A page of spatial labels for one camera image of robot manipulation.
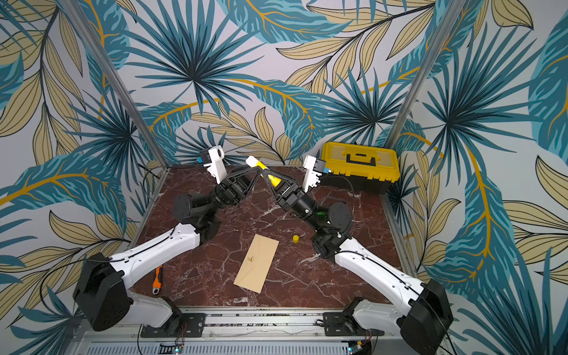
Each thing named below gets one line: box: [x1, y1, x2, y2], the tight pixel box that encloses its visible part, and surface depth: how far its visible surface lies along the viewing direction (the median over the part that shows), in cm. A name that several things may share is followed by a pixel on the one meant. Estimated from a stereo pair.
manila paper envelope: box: [232, 233, 280, 295], surface depth 89 cm
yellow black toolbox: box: [319, 142, 401, 195], surface depth 102 cm
